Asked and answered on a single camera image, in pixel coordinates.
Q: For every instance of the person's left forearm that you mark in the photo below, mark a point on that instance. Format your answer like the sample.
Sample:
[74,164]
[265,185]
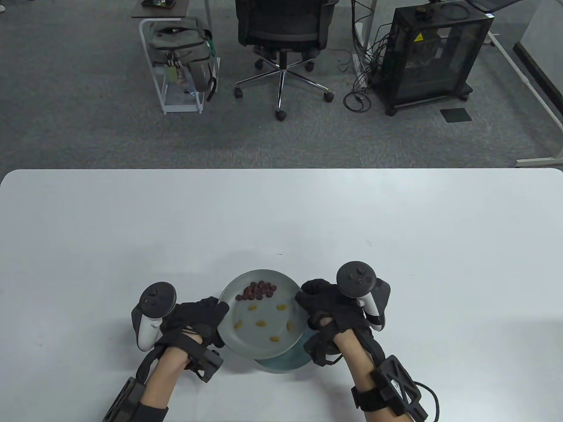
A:
[167,373]

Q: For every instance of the white desk frame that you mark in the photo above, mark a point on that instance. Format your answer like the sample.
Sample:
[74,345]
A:
[541,161]

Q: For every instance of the black square floor mat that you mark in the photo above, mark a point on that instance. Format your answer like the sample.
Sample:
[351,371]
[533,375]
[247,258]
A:
[456,115]

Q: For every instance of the yellow raisins group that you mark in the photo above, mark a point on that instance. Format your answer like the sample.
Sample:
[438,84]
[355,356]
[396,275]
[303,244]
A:
[261,324]

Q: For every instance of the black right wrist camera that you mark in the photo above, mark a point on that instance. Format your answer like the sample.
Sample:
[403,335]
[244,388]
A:
[319,351]

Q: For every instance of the grey plate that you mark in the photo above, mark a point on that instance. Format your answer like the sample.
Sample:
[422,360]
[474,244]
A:
[250,338]

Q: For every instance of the black and white right controller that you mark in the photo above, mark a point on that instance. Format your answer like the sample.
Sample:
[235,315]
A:
[356,279]

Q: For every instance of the black and white left controller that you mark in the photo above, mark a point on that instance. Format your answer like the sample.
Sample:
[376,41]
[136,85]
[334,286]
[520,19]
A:
[156,299]

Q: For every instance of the black left forearm tracker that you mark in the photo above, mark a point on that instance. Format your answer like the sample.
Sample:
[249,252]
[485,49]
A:
[121,402]

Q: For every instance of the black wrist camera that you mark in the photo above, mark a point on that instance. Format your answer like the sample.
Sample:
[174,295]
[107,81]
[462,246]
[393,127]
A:
[209,362]
[319,351]

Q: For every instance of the person's right hand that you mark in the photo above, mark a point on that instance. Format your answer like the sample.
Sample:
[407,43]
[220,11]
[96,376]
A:
[325,303]

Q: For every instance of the small dark device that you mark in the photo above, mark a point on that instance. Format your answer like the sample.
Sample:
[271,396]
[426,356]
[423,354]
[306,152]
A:
[158,3]

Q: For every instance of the white desk leg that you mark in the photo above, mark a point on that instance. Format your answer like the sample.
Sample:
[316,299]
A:
[368,22]

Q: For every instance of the teal plate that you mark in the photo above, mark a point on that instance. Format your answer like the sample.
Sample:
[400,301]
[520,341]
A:
[281,365]

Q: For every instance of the black and white controller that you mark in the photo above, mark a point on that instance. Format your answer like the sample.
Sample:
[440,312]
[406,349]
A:
[356,279]
[156,299]

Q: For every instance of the person's right forearm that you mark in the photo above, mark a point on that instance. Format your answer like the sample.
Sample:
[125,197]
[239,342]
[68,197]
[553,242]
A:
[356,360]

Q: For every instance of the white frame side table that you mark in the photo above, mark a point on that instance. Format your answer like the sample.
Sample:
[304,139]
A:
[176,11]

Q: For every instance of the black wheeled equipment cabinet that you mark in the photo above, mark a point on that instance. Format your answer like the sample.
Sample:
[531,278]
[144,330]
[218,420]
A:
[431,66]

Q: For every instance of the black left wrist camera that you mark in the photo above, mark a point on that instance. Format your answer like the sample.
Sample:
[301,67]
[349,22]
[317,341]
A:
[209,362]

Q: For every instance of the black right forearm tracker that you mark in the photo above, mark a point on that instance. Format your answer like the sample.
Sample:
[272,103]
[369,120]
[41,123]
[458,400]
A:
[396,387]

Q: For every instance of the person's left hand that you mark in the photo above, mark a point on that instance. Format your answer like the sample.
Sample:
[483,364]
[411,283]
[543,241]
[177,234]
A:
[193,314]

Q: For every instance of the black office chair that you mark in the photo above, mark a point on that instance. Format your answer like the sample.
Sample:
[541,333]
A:
[281,22]

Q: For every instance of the grey-green backpack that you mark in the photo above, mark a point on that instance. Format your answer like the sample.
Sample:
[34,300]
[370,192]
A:
[180,44]

